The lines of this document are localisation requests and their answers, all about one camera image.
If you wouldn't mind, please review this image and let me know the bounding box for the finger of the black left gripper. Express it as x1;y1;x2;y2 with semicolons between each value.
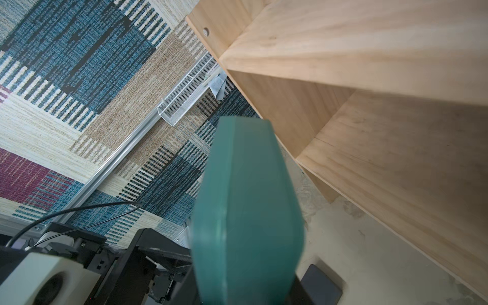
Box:
85;229;192;304

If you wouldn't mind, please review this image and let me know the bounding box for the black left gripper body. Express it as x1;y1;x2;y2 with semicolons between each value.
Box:
24;222;118;275

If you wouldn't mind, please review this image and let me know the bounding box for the dark green pencil case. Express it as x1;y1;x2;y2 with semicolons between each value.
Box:
191;116;304;304

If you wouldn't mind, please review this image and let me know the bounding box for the wooden shelf unit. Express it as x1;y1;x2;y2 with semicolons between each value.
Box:
186;1;487;298

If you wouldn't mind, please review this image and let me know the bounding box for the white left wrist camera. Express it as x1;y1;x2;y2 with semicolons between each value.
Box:
1;247;100;304

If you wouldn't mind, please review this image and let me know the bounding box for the white wire mesh basket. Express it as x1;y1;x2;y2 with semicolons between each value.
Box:
158;52;227;126

